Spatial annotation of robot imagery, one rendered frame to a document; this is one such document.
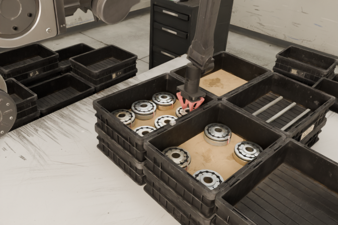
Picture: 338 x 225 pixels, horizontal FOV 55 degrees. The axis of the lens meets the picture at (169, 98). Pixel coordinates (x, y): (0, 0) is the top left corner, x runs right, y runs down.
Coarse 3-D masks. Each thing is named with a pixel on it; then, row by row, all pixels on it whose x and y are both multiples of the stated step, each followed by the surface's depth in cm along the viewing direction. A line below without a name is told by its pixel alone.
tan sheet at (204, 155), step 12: (192, 144) 119; (204, 144) 120; (228, 144) 121; (192, 156) 114; (204, 156) 114; (216, 156) 114; (228, 156) 115; (192, 168) 109; (204, 168) 109; (216, 168) 109; (228, 168) 110
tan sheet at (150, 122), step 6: (174, 108) 139; (156, 114) 135; (162, 114) 135; (168, 114) 135; (174, 114) 135; (138, 120) 130; (144, 120) 130; (150, 120) 131; (138, 126) 127; (150, 126) 127
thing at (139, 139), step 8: (144, 80) 138; (152, 80) 139; (184, 80) 140; (128, 88) 131; (104, 96) 125; (208, 96) 130; (96, 104) 120; (208, 104) 124; (104, 112) 117; (192, 112) 119; (112, 120) 114; (176, 120) 115; (120, 128) 112; (128, 128) 110; (160, 128) 111; (128, 136) 109; (136, 136) 106; (144, 136) 106
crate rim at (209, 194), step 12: (204, 108) 122; (180, 120) 115; (252, 120) 118; (276, 132) 112; (144, 144) 103; (276, 144) 106; (156, 156) 100; (180, 168) 94; (240, 168) 96; (192, 180) 91; (204, 192) 88; (216, 192) 87
